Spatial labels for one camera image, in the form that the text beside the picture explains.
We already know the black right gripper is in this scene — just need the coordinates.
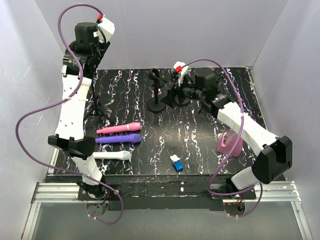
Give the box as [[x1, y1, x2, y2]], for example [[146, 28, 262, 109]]
[[159, 73, 205, 109]]

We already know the black stand with purple mic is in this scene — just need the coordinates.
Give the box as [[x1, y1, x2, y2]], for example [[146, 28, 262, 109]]
[[170, 72, 191, 107]]

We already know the black round-base mic stand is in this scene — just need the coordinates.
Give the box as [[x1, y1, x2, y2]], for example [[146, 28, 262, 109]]
[[147, 68, 167, 113]]

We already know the pink handheld microphone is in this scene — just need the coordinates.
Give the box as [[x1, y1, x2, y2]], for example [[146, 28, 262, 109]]
[[96, 122, 141, 134]]

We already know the purple handheld microphone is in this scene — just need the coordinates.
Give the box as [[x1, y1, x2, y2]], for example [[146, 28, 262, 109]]
[[95, 133, 142, 144]]

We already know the black tripod stand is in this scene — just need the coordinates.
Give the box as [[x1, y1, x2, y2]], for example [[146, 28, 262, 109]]
[[83, 71, 115, 126], [195, 68, 227, 118]]

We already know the white handheld microphone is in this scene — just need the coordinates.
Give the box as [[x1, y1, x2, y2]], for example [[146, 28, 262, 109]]
[[93, 150, 132, 161]]

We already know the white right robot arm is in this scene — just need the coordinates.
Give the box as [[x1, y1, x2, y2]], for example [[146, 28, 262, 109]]
[[161, 66, 293, 199]]

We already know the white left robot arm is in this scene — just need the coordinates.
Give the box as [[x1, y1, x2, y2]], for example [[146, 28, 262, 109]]
[[48, 19, 115, 200]]

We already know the blue and white block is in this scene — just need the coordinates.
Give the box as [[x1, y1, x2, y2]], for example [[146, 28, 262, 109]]
[[170, 154, 184, 173]]

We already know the pink box holder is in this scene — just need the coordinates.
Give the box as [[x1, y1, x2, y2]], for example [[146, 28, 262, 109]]
[[216, 130, 243, 158]]

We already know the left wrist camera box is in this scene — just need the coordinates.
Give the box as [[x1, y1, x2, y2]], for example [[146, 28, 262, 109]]
[[96, 14, 115, 44]]

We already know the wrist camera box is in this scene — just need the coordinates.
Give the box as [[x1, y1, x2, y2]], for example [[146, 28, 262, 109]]
[[96, 14, 115, 44], [173, 61, 189, 86]]

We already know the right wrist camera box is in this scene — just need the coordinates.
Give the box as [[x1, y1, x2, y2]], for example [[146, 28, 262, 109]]
[[173, 61, 189, 86]]

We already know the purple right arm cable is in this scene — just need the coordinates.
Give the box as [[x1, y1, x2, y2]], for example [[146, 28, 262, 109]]
[[181, 58, 264, 218]]

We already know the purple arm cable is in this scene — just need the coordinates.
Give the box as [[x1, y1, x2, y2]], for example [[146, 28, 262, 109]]
[[15, 3, 125, 225], [181, 58, 264, 218]]

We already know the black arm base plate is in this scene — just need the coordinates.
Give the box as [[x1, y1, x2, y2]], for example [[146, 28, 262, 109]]
[[77, 179, 257, 212]]

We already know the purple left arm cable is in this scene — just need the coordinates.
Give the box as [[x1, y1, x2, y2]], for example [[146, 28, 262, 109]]
[[15, 3, 125, 225]]

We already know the aluminium frame rail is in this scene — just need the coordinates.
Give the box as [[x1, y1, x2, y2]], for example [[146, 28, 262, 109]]
[[21, 181, 313, 240]]

